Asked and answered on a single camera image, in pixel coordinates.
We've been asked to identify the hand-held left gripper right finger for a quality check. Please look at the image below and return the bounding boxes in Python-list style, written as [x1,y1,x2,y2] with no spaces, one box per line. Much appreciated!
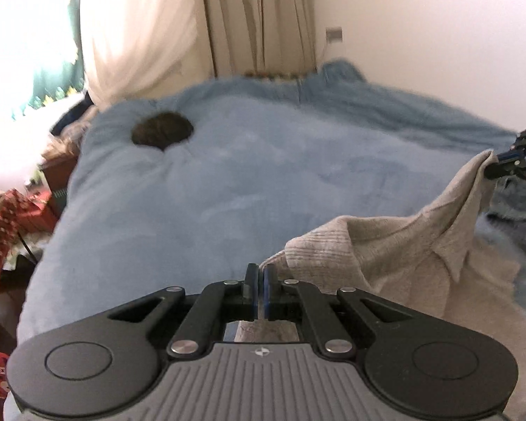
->
[263,263,415,356]

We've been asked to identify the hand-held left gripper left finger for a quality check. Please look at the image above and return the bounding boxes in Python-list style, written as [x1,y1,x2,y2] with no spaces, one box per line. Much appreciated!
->
[109,263,260,358]

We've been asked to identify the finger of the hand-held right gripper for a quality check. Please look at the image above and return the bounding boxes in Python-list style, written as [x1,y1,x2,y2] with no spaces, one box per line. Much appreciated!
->
[484,151,524,180]

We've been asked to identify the grey knit top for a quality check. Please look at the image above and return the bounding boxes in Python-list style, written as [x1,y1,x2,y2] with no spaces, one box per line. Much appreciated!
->
[234,149,522,343]

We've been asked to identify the denim jeans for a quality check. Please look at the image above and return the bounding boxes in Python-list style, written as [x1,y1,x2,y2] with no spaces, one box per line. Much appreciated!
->
[478,175,526,259]

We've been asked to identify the blue fleece blanket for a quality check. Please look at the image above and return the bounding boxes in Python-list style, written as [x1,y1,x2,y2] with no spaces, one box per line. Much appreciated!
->
[2,59,526,421]

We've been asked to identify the dark patterned pillow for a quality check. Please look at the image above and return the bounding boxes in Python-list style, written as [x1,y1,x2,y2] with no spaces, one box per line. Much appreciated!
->
[243,70,299,81]

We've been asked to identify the dark wooden nightstand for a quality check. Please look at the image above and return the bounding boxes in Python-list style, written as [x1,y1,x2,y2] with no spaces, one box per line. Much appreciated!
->
[39,153,77,211]

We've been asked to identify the dark blue pillow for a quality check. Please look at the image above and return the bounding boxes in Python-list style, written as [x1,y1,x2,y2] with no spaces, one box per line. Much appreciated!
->
[50,92,99,136]

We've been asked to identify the beige curtain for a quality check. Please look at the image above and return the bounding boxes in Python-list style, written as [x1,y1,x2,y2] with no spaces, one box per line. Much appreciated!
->
[199,0,321,77]

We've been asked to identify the white sheer curtain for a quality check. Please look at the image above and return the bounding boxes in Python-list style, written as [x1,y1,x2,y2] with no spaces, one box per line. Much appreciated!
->
[76,0,202,106]

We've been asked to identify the green printed curtain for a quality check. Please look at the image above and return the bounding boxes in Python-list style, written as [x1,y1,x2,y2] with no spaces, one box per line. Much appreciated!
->
[31,0,86,106]

